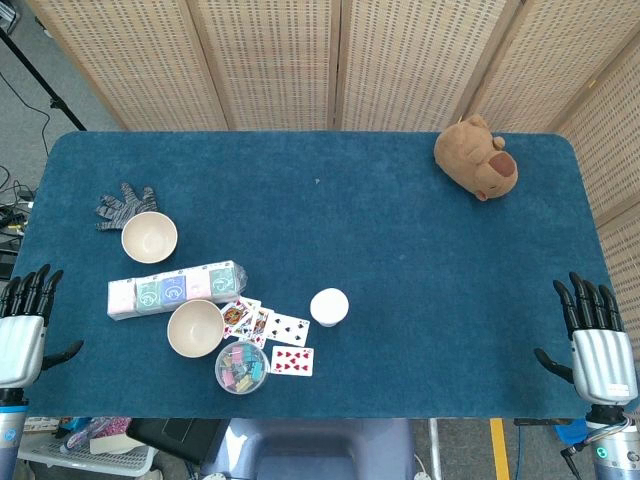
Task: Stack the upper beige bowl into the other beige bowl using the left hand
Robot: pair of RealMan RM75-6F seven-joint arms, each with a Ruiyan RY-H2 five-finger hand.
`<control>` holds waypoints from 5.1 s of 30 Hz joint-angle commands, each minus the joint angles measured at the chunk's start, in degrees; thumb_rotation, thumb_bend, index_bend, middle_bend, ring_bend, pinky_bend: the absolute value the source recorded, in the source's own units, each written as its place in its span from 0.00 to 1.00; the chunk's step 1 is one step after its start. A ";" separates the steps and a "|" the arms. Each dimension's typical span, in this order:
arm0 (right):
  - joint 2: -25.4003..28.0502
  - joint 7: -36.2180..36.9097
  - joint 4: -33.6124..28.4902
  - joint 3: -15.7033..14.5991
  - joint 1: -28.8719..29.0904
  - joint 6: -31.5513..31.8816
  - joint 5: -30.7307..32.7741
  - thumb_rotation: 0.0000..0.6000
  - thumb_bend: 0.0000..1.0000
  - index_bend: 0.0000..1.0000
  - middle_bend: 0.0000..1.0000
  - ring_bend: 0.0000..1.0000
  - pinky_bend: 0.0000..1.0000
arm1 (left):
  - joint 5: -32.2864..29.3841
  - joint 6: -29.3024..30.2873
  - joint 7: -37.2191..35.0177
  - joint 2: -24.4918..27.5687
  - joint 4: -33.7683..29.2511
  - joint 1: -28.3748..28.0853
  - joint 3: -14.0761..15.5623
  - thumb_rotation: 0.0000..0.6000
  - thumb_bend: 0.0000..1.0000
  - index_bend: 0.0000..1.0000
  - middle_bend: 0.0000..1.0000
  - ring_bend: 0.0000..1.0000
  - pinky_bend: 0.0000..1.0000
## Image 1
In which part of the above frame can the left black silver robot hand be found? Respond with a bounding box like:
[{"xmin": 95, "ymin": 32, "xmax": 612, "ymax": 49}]
[{"xmin": 0, "ymin": 263, "xmax": 85, "ymax": 390}]

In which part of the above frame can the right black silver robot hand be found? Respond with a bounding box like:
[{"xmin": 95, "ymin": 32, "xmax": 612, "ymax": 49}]
[{"xmin": 533, "ymin": 272, "xmax": 633, "ymax": 405}]

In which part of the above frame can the beige bowl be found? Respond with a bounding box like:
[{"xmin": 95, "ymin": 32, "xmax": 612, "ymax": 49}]
[
  {"xmin": 166, "ymin": 299, "xmax": 226, "ymax": 359},
  {"xmin": 120, "ymin": 211, "xmax": 179, "ymax": 264}
]

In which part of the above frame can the grey striped knit glove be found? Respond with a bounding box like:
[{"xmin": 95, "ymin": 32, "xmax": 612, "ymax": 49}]
[{"xmin": 94, "ymin": 182, "xmax": 159, "ymax": 233}]

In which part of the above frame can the king face playing card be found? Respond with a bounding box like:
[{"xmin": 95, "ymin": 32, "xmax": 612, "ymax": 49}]
[{"xmin": 219, "ymin": 301, "xmax": 250, "ymax": 339}]

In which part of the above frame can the jack face playing card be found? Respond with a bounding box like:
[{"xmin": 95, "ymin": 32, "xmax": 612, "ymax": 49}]
[{"xmin": 243, "ymin": 307, "xmax": 276, "ymax": 350}]

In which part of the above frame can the five of spades card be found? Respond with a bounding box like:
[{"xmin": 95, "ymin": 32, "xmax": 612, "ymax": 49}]
[{"xmin": 263, "ymin": 312, "xmax": 312, "ymax": 348}]

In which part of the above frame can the nine of hearts card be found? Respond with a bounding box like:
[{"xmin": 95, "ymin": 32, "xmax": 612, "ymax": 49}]
[{"xmin": 269, "ymin": 345, "xmax": 316, "ymax": 378}]

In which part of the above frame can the pink patterned pouch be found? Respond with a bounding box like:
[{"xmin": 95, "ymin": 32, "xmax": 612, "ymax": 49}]
[{"xmin": 63, "ymin": 417, "xmax": 133, "ymax": 454}]

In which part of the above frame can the white plastic basket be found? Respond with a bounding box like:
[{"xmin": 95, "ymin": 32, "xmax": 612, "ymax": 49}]
[{"xmin": 16, "ymin": 434, "xmax": 157, "ymax": 479}]

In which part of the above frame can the pastel tissue packets bundle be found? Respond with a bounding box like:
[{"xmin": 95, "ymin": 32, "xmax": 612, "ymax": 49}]
[{"xmin": 107, "ymin": 259, "xmax": 249, "ymax": 323}]

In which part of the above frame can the woven folding screen panel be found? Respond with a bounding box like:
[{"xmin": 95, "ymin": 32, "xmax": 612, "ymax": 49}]
[
  {"xmin": 23, "ymin": 0, "xmax": 230, "ymax": 132},
  {"xmin": 467, "ymin": 0, "xmax": 640, "ymax": 135},
  {"xmin": 185, "ymin": 0, "xmax": 347, "ymax": 132},
  {"xmin": 553, "ymin": 49, "xmax": 640, "ymax": 366},
  {"xmin": 338, "ymin": 0, "xmax": 524, "ymax": 133}
]

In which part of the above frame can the black laptop bag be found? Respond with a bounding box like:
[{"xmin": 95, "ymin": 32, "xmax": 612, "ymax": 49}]
[{"xmin": 124, "ymin": 418, "xmax": 230, "ymax": 465}]

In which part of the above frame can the white metal pole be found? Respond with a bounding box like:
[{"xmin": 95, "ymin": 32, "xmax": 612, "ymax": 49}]
[{"xmin": 426, "ymin": 418, "xmax": 445, "ymax": 480}]

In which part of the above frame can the clear jar of binder clips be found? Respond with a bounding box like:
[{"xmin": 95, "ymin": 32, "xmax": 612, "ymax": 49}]
[{"xmin": 214, "ymin": 340, "xmax": 272, "ymax": 397}]

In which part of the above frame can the brown capybara plush toy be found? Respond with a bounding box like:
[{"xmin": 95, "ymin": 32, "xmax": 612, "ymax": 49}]
[{"xmin": 432, "ymin": 114, "xmax": 520, "ymax": 202}]

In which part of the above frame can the blue carpet table cloth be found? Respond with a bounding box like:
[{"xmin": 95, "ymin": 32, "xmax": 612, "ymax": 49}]
[{"xmin": 9, "ymin": 130, "xmax": 622, "ymax": 421}]

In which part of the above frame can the black tripod stand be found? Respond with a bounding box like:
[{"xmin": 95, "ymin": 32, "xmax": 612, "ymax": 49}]
[{"xmin": 0, "ymin": 27, "xmax": 88, "ymax": 132}]

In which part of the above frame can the white paper cup blue flower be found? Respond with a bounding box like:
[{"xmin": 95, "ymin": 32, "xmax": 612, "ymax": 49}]
[{"xmin": 308, "ymin": 287, "xmax": 350, "ymax": 329}]

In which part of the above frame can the tangle of floor cables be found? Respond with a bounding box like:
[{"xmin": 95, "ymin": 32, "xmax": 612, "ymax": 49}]
[{"xmin": 0, "ymin": 164, "xmax": 37, "ymax": 281}]

